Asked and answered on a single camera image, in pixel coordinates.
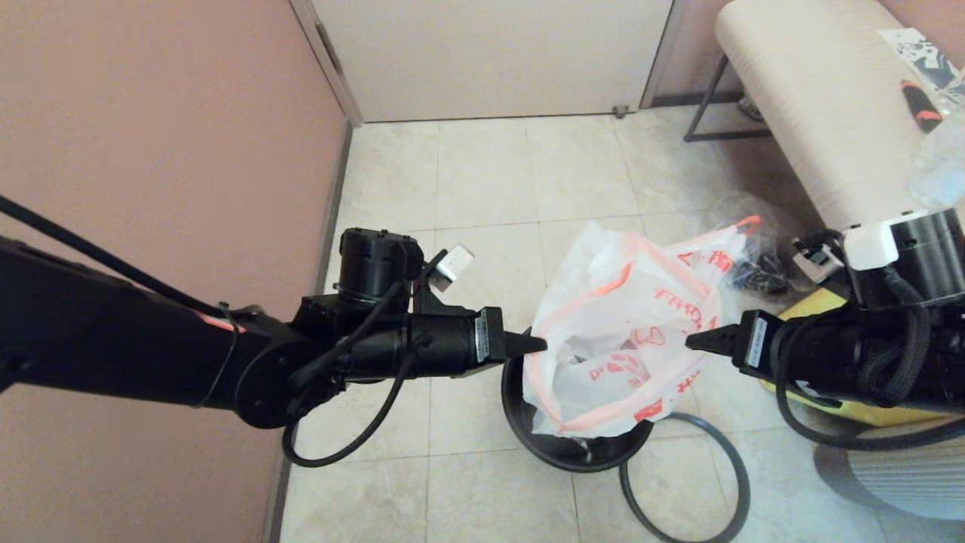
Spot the black trash bin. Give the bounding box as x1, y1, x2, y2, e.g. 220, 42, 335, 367
501, 354, 655, 474

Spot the thin black left gripper cable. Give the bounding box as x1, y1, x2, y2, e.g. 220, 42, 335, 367
282, 332, 434, 469

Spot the left wrist camera unit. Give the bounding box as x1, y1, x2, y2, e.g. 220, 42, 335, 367
335, 228, 476, 314

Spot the clear plastic bottle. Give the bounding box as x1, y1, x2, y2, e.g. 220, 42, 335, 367
908, 113, 965, 212

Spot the black orange tool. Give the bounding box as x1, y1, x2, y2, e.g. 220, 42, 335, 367
902, 78, 943, 133

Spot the white door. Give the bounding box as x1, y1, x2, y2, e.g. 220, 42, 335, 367
311, 0, 674, 123

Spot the black metal bench frame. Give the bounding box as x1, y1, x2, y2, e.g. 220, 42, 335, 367
684, 54, 771, 143

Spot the black white printed paper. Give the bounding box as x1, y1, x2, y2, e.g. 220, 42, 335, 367
878, 27, 965, 91

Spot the dark wall baseboard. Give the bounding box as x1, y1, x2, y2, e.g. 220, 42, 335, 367
264, 121, 355, 543
650, 90, 743, 109

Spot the grey bin ring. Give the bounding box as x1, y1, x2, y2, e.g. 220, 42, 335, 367
620, 413, 751, 543

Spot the white plastic bag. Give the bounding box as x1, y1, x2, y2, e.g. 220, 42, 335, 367
522, 220, 726, 440

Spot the right wrist camera unit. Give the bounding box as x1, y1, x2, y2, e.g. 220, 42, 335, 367
792, 207, 965, 310

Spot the clear bag with dark items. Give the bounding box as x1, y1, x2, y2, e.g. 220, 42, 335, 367
709, 192, 819, 302

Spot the light wood-grain bench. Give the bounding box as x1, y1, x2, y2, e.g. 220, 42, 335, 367
715, 0, 965, 231

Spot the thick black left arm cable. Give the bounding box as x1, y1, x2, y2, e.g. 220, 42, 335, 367
0, 194, 253, 324

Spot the used trash bag red print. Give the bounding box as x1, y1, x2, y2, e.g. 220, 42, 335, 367
667, 215, 764, 276

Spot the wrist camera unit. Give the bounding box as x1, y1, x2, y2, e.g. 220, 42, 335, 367
335, 228, 476, 314
792, 207, 965, 310

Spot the grey ribbed robot base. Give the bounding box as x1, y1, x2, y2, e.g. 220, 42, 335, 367
813, 434, 965, 523

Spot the yellow tote bag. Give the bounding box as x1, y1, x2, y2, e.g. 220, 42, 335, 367
760, 287, 965, 428

